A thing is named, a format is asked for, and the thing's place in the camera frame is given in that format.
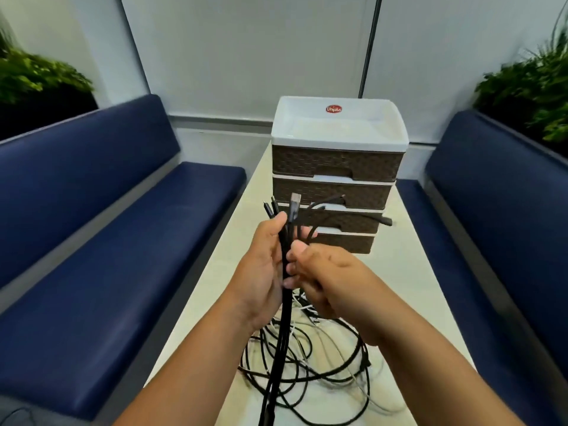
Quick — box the person's left hand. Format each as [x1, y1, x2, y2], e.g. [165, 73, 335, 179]
[221, 212, 318, 332]

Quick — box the person's right hand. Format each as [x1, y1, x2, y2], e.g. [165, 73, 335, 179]
[283, 241, 392, 347]

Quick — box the black cable with grey plug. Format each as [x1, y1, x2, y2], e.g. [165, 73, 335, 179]
[288, 193, 302, 238]

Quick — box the bundle of black cables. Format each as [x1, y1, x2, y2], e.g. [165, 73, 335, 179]
[239, 193, 394, 426]

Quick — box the person's left forearm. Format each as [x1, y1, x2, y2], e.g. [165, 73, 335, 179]
[113, 301, 267, 426]

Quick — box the person's right forearm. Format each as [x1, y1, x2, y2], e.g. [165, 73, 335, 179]
[367, 298, 525, 426]

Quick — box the brown woven-pattern drawer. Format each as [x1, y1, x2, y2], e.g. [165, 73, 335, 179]
[277, 204, 385, 235]
[272, 177, 396, 211]
[311, 233, 376, 254]
[272, 145, 405, 183]

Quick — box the blue bench seat cushion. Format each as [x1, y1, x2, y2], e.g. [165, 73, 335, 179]
[394, 179, 568, 426]
[0, 162, 247, 422]

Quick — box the blue bench backrest cushion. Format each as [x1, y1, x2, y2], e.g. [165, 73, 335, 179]
[425, 110, 568, 351]
[0, 94, 182, 290]

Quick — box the black vertical window bar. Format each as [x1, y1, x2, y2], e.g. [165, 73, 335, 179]
[358, 0, 383, 99]
[115, 0, 151, 97]

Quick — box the dark planter box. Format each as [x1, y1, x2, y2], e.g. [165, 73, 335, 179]
[472, 96, 568, 159]
[0, 84, 99, 142]

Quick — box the green leafy plant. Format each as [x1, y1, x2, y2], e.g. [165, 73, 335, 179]
[0, 33, 95, 105]
[473, 4, 568, 144]

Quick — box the white cable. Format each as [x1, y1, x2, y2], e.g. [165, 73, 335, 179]
[246, 301, 402, 415]

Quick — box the white plastic drawer unit frame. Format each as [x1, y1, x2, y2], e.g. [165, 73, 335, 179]
[270, 96, 410, 254]

